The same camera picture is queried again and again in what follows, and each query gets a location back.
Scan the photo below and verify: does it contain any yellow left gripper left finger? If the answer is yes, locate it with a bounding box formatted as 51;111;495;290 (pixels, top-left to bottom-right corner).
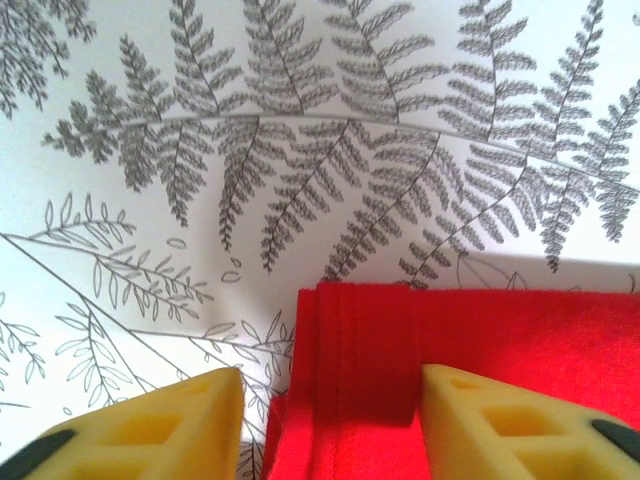
0;367;245;480

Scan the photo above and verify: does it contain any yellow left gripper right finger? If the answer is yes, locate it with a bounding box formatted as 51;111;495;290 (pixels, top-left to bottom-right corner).
419;363;640;480

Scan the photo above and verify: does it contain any red t-shirt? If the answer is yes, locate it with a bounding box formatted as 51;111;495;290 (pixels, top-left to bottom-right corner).
260;281;640;480

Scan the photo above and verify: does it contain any floral printed tablecloth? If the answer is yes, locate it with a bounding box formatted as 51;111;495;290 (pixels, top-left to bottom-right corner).
0;0;640;480

